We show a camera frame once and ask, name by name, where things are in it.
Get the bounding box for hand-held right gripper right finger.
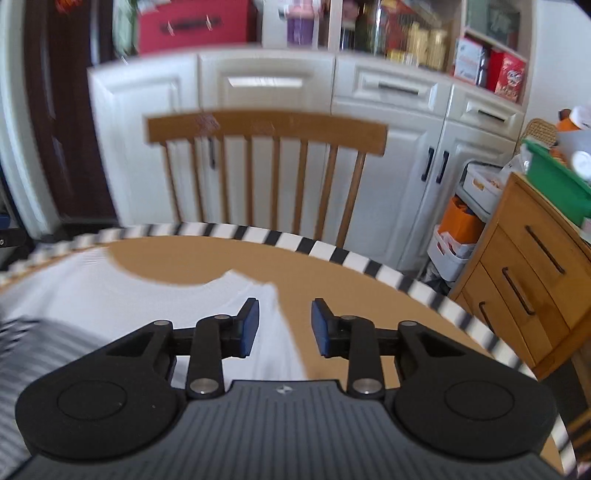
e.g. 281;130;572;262
311;298;465;400

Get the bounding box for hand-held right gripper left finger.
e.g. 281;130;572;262
105;298;260;400

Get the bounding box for white garment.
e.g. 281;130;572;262
0;249;308;381

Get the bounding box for navy white striped shirt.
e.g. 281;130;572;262
0;315;112;480

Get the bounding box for white storage cart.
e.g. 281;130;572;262
427;161;509;282

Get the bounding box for orange paper bag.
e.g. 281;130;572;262
438;196;485;245

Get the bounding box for white cabinet with shelves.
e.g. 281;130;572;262
87;0;536;274

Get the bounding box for wooden spindle-back chair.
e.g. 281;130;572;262
147;111;389;250

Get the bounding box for wooden sideboard with drawers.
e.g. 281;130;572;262
449;173;591;380

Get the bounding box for green plastic bin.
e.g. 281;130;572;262
522;138;591;228

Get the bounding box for dark wooden door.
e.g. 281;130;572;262
23;0;119;223

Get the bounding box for row of yellow jars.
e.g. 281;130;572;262
388;21;451;71

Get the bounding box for red storage box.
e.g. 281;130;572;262
137;0;254;55

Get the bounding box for purple bottle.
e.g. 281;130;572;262
286;0;320;48

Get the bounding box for white red carton box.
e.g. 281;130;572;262
454;37;489;86

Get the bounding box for dark glass jar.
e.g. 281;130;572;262
355;0;389;54

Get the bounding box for white jar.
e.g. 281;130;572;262
570;150;591;182

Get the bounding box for red snack tin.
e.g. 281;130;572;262
487;50;528;103

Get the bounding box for green tin box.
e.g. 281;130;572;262
465;0;521;47

